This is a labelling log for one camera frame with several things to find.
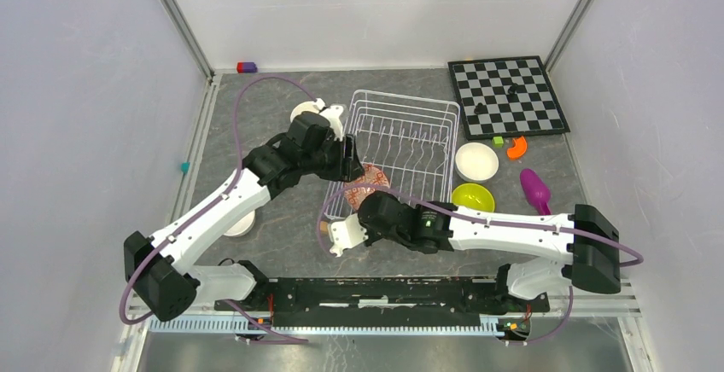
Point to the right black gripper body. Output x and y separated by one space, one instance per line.
373 235

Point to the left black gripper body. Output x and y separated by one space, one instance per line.
328 163

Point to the blue patterned bowl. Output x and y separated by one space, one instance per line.
354 196

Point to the beige bowl with leaf motif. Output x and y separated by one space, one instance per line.
308 106

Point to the white wire dish rack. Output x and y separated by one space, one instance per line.
411 140

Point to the yellow-green bowl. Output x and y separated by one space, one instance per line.
473 196

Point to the plain white bowl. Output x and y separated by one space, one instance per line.
242 227

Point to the white bowl outside rack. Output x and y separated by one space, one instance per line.
476 162

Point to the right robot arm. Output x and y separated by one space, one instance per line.
575 250

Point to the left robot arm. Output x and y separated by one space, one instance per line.
161 268

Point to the red and purple block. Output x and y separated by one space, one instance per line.
246 67

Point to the black chess piece lower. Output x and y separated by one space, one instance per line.
480 108

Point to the black chess piece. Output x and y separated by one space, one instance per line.
512 89
480 108

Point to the orange curved toy piece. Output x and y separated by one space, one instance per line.
518 148

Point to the purple plastic scoop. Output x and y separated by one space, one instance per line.
537 194

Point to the black and white chessboard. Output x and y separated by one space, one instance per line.
533 111

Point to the black chess piece upper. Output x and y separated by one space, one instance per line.
512 89

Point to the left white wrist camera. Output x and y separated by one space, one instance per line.
334 114

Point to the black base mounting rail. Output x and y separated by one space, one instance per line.
379 302

